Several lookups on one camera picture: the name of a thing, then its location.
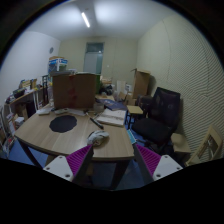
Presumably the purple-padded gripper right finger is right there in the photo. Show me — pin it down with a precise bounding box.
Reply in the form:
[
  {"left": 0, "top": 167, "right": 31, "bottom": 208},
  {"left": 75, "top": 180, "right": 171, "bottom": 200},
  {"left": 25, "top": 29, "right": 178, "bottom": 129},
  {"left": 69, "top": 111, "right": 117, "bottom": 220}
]
[{"left": 133, "top": 144, "right": 182, "bottom": 182}]

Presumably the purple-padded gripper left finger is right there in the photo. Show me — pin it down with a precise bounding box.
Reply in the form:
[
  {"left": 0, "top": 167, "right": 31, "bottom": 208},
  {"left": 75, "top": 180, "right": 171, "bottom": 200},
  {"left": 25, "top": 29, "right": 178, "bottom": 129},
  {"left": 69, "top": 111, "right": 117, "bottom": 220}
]
[{"left": 44, "top": 145, "right": 93, "bottom": 182}]

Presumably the white computer mouse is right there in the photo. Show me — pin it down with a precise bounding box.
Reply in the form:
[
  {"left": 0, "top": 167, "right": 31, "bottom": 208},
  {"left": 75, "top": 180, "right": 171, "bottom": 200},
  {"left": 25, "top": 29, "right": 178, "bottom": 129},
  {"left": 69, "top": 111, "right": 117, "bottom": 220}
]
[{"left": 87, "top": 130, "right": 109, "bottom": 146}]

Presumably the black round mouse pad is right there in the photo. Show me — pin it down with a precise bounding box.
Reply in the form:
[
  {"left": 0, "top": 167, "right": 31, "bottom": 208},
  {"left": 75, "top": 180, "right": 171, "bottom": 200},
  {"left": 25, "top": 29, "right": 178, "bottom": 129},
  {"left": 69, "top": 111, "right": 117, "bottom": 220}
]
[{"left": 49, "top": 115, "right": 77, "bottom": 133}]

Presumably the wooden table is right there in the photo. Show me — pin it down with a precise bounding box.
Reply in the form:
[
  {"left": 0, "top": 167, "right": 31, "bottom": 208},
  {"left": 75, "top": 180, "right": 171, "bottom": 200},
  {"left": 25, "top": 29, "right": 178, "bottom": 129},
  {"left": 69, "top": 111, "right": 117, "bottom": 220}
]
[{"left": 14, "top": 100, "right": 135, "bottom": 190}]

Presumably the black marker pen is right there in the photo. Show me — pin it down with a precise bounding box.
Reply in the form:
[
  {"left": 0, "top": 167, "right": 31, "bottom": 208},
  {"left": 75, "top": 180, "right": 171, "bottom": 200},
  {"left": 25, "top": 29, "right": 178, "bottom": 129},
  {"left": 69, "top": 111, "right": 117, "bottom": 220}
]
[{"left": 85, "top": 112, "right": 104, "bottom": 130}]

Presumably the black office chair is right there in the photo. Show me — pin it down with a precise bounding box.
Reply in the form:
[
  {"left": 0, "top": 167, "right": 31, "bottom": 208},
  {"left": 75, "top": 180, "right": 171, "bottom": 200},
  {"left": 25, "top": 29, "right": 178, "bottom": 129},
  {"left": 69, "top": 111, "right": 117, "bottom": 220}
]
[{"left": 132, "top": 87, "right": 181, "bottom": 153}]

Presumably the small wooden stool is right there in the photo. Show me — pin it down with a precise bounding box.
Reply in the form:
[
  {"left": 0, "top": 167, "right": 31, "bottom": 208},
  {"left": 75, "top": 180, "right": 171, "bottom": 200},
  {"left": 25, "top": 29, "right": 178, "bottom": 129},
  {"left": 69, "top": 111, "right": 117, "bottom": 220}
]
[{"left": 125, "top": 105, "right": 143, "bottom": 125}]

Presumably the open white book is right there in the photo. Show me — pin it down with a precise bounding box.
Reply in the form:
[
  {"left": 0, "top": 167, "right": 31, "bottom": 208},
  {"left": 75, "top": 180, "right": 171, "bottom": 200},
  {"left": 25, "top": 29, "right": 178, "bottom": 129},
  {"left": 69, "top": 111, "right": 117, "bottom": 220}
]
[{"left": 96, "top": 109, "right": 126, "bottom": 126}]

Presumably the dark blue book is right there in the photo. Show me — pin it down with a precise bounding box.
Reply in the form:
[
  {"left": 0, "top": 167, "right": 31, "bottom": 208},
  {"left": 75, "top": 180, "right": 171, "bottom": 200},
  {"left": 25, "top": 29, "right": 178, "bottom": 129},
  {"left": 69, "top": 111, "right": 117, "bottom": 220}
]
[{"left": 102, "top": 99, "right": 127, "bottom": 111}]

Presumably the large brown cardboard box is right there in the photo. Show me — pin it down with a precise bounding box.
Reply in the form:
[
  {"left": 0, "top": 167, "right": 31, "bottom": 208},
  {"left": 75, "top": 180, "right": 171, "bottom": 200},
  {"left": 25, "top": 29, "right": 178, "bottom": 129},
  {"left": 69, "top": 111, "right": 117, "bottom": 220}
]
[{"left": 52, "top": 74, "right": 96, "bottom": 109}]

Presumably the side desk with clutter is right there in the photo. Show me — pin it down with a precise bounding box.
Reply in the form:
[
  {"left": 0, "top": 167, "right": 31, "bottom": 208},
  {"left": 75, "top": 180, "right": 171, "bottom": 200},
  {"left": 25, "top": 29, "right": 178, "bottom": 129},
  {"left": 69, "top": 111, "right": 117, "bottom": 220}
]
[{"left": 5, "top": 87, "right": 48, "bottom": 120}]

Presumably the blue white storage box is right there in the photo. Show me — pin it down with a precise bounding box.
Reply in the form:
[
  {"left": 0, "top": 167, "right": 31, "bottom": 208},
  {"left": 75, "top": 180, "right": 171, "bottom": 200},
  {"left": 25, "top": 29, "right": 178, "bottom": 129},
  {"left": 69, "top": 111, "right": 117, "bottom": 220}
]
[{"left": 48, "top": 56, "right": 68, "bottom": 73}]

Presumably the grey door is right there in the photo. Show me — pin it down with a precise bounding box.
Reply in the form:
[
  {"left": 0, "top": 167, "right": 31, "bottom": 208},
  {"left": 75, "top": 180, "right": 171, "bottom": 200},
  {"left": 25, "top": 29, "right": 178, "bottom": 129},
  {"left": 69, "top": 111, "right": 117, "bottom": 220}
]
[{"left": 83, "top": 42, "right": 104, "bottom": 74}]

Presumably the ceiling fluorescent light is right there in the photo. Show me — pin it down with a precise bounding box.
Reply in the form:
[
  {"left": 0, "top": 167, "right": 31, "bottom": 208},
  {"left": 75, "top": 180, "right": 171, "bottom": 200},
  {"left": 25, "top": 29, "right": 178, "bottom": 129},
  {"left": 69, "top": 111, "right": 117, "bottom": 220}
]
[{"left": 81, "top": 12, "right": 90, "bottom": 28}]

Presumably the wooden frame chair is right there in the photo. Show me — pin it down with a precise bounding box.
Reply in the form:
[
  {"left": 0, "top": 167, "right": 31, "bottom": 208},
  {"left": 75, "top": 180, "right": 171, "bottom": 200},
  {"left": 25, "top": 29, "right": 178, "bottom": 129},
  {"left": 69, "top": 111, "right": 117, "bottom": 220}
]
[{"left": 185, "top": 125, "right": 223, "bottom": 167}]

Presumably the tall cardboard box by wall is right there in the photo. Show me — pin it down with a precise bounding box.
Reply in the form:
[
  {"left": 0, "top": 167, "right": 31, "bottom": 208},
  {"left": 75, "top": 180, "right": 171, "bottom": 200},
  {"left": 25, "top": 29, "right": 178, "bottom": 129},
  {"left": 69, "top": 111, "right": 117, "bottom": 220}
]
[{"left": 133, "top": 68, "right": 150, "bottom": 98}]

